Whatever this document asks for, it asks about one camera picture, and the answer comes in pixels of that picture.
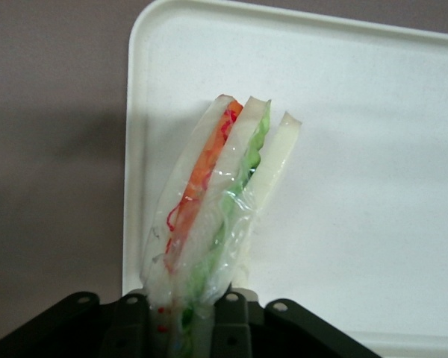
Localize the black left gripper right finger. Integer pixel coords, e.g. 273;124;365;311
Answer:
211;286;382;358

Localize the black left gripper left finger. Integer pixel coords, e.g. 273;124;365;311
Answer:
0;289;151;358

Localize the plastic-wrapped triangle sandwich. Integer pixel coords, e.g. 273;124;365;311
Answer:
140;94;305;358

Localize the cream plastic serving tray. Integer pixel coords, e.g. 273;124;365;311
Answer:
120;0;448;358

